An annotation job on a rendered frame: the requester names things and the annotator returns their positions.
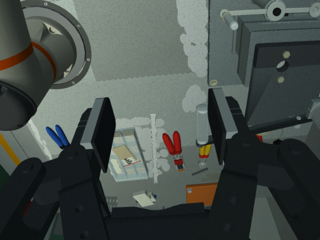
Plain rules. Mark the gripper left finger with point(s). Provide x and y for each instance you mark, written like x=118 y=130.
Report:
x=98 y=135

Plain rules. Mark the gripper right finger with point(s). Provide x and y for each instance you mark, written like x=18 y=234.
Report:
x=240 y=155

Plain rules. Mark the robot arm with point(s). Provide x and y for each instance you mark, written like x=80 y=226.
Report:
x=15 y=37

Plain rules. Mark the dark crimper lever grey grip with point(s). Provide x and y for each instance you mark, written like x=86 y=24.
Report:
x=201 y=122

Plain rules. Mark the grey crimper body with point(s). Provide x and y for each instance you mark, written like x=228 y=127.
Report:
x=275 y=100

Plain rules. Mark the grey terminal rack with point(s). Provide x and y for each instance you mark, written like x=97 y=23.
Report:
x=112 y=201

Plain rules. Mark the grey ribbed crimper knob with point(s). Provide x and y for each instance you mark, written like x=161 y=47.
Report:
x=315 y=110

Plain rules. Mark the short black rod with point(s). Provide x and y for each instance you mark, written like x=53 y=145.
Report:
x=200 y=171

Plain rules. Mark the grey parts tray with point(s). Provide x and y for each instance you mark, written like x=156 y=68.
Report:
x=130 y=172

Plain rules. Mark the white ruler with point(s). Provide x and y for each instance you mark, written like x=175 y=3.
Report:
x=153 y=140

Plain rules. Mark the orange bench cutter body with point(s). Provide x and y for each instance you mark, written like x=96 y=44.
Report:
x=200 y=195

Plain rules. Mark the small white device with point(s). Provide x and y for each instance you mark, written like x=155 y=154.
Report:
x=141 y=198

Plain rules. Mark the grey crimper base plate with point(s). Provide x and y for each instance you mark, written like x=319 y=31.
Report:
x=220 y=50

